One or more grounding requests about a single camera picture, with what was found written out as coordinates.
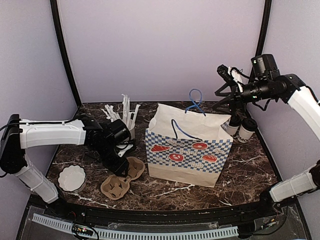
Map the white wrapped straw right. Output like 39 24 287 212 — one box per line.
128 104 141 130

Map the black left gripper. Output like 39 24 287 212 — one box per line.
92 139 130 178

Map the black coffee cup lid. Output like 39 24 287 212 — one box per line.
241 117 258 132

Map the white paper coffee cup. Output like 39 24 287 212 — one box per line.
225 125 239 137

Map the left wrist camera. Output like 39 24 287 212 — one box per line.
115 144 136 158

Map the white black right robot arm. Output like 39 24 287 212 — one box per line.
212 54 320 217

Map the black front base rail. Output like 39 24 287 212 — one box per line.
27 192 296 228

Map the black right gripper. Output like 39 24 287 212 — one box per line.
212 78 277 116

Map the white fluted ceramic dish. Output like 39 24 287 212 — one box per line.
57 165 87 193

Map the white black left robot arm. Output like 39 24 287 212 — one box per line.
0 114 131 218

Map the brown cardboard cup carrier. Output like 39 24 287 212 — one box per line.
100 156 146 201

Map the blue checkered paper bag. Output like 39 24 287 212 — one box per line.
145 103 234 188

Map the white slotted cable duct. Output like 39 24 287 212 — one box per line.
31 214 240 240

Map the right black frame post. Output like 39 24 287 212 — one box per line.
255 0 272 56

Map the white wrapped straw upright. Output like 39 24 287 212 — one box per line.
122 94 130 126

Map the paper cup holding straws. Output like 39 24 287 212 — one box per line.
125 123 135 141

